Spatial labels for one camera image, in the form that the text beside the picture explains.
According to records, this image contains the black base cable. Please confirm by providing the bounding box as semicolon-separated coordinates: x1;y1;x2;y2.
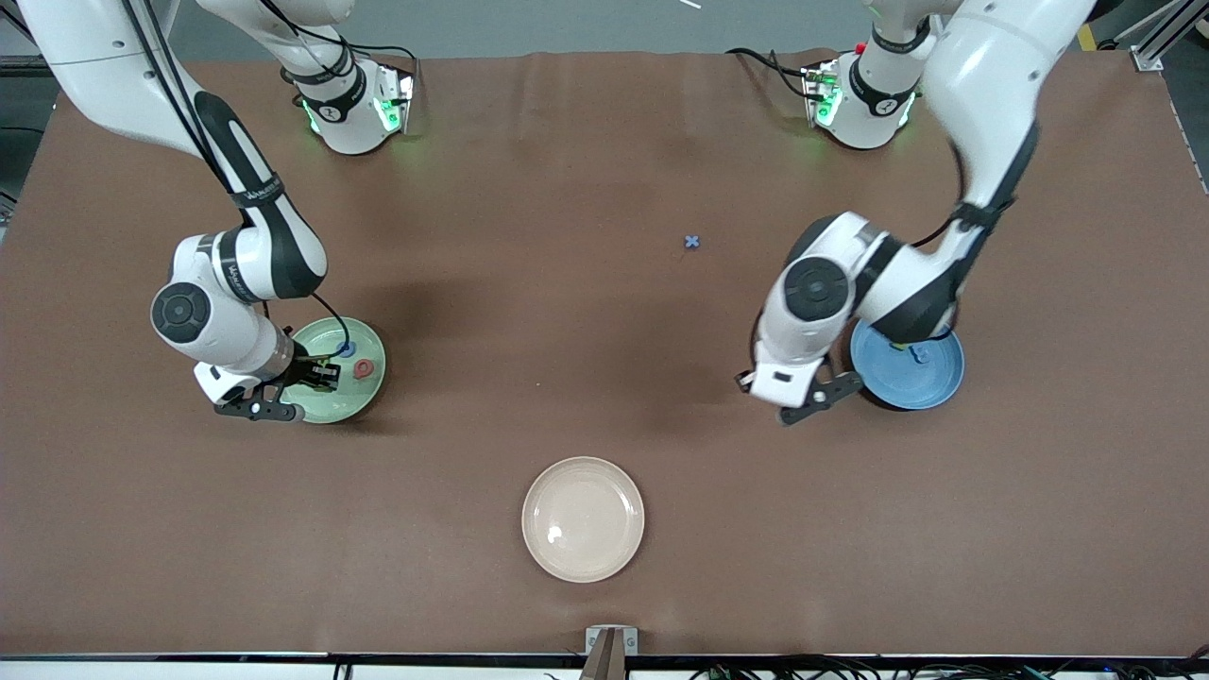
725;47;813;100
340;28;418;86

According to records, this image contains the cream plate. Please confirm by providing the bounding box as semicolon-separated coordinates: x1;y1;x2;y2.
521;456;646;584

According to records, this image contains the brown table mat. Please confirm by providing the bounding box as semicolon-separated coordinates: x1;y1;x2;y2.
0;49;1209;659

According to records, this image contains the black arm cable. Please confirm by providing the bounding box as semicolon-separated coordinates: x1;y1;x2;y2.
123;0;352;358
907;137;969;365

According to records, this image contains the green plate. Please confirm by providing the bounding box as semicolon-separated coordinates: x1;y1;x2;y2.
281;316;387;425

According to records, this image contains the grey metal bracket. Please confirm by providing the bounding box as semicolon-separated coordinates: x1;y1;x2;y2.
585;625;639;680

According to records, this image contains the aluminium frame profile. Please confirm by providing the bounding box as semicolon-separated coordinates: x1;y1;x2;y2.
1113;0;1209;73

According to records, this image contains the blue plate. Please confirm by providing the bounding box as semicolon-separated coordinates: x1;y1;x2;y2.
849;319;966;412

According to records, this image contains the base box with green light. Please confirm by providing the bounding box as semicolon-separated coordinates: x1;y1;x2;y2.
371;64;417;138
803;59;843;128

